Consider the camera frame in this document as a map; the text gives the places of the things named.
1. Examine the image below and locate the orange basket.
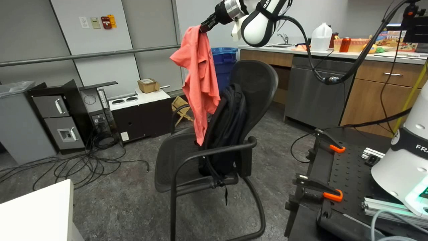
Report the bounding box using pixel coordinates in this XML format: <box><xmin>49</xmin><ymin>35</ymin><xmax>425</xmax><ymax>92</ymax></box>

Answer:
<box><xmin>333</xmin><ymin>37</ymin><xmax>371</xmax><ymax>53</ymax></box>

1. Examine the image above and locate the black backpack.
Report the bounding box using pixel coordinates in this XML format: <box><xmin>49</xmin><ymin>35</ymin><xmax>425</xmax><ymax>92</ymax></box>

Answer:
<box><xmin>198</xmin><ymin>83</ymin><xmax>249</xmax><ymax>206</ymax></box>

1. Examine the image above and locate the wooden kitchen cabinet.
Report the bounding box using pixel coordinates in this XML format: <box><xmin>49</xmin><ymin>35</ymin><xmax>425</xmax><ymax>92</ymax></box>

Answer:
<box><xmin>238</xmin><ymin>45</ymin><xmax>428</xmax><ymax>138</ymax></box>

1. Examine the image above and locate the grey wall rail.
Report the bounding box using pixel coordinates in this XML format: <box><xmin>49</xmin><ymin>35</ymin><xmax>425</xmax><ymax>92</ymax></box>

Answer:
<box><xmin>0</xmin><ymin>44</ymin><xmax>181</xmax><ymax>68</ymax></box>

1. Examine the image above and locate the red fire alarm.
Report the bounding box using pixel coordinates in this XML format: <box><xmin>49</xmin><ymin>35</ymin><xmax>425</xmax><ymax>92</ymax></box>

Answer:
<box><xmin>101</xmin><ymin>14</ymin><xmax>117</xmax><ymax>30</ymax></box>

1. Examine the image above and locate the blue trash bin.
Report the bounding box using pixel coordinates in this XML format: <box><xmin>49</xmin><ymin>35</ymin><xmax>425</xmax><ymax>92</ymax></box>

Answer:
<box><xmin>211</xmin><ymin>47</ymin><xmax>239</xmax><ymax>94</ymax></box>

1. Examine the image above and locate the small cardboard box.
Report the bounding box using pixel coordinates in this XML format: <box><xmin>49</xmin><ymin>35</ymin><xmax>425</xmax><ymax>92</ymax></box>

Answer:
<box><xmin>137</xmin><ymin>78</ymin><xmax>161</xmax><ymax>94</ymax></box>

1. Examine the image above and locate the black mesh chair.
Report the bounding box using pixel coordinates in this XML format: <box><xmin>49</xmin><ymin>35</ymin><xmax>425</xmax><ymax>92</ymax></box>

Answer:
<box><xmin>154</xmin><ymin>60</ymin><xmax>279</xmax><ymax>241</ymax></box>

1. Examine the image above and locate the long aluminium rail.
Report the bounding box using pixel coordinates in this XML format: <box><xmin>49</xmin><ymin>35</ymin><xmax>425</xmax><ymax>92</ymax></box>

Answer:
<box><xmin>362</xmin><ymin>197</ymin><xmax>428</xmax><ymax>229</ymax></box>

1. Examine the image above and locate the wooden folding stand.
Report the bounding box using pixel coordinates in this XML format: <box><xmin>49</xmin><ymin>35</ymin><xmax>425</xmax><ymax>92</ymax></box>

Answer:
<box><xmin>171</xmin><ymin>96</ymin><xmax>195</xmax><ymax>127</ymax></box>

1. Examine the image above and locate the white table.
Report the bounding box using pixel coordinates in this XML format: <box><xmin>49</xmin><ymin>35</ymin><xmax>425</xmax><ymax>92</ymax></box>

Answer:
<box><xmin>0</xmin><ymin>179</ymin><xmax>85</xmax><ymax>241</ymax></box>

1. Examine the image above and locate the steel dishwasher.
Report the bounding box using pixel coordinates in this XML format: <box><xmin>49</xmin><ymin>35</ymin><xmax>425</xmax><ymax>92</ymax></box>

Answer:
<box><xmin>284</xmin><ymin>55</ymin><xmax>355</xmax><ymax>130</ymax></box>

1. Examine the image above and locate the camera on mount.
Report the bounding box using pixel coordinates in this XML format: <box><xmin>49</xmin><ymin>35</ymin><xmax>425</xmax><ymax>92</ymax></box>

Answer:
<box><xmin>401</xmin><ymin>0</ymin><xmax>428</xmax><ymax>53</ymax></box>

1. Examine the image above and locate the grey cable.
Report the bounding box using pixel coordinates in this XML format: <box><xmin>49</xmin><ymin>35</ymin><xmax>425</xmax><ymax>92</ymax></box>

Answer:
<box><xmin>370</xmin><ymin>209</ymin><xmax>428</xmax><ymax>241</ymax></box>

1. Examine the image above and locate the black toy kitchen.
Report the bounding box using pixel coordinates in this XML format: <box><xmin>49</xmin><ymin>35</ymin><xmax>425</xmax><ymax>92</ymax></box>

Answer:
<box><xmin>27</xmin><ymin>79</ymin><xmax>175</xmax><ymax>155</ymax></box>

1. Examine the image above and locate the tangle of black cables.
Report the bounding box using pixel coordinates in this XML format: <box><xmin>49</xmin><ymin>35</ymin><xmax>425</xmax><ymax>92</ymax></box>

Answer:
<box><xmin>0</xmin><ymin>129</ymin><xmax>150</xmax><ymax>192</ymax></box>

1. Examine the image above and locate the stack of game boxes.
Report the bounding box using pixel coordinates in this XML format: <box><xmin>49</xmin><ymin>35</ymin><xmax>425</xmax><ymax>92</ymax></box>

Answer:
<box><xmin>374</xmin><ymin>23</ymin><xmax>419</xmax><ymax>53</ymax></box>

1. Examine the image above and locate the black cable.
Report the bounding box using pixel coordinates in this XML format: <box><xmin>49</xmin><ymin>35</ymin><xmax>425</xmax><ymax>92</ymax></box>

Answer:
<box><xmin>290</xmin><ymin>132</ymin><xmax>317</xmax><ymax>164</ymax></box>

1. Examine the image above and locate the red can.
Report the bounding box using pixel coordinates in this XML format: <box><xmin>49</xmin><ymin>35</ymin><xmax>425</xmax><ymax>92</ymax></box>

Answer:
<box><xmin>339</xmin><ymin>37</ymin><xmax>352</xmax><ymax>53</ymax></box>

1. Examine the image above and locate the yellow pole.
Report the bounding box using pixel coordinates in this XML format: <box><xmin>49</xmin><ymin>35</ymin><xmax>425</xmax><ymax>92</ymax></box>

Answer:
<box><xmin>393</xmin><ymin>60</ymin><xmax>428</xmax><ymax>134</ymax></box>

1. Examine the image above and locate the short aluminium rail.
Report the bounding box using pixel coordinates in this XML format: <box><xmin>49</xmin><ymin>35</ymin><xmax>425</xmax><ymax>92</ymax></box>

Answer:
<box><xmin>361</xmin><ymin>147</ymin><xmax>386</xmax><ymax>162</ymax></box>

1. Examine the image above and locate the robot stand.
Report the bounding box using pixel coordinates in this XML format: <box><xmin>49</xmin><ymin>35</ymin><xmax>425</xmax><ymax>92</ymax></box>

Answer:
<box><xmin>284</xmin><ymin>127</ymin><xmax>428</xmax><ymax>241</ymax></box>

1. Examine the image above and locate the coral sweatshirt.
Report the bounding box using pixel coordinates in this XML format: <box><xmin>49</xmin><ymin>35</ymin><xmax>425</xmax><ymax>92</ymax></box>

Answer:
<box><xmin>170</xmin><ymin>25</ymin><xmax>221</xmax><ymax>146</ymax></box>

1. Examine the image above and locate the black clamp with orange tips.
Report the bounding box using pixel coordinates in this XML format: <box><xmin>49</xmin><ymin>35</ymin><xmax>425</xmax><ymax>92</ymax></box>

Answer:
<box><xmin>292</xmin><ymin>173</ymin><xmax>344</xmax><ymax>203</ymax></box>
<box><xmin>314</xmin><ymin>129</ymin><xmax>346</xmax><ymax>154</ymax></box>

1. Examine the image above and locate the white plastic jug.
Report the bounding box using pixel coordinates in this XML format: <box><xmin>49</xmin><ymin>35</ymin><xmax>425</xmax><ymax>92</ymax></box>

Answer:
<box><xmin>311</xmin><ymin>22</ymin><xmax>333</xmax><ymax>52</ymax></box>

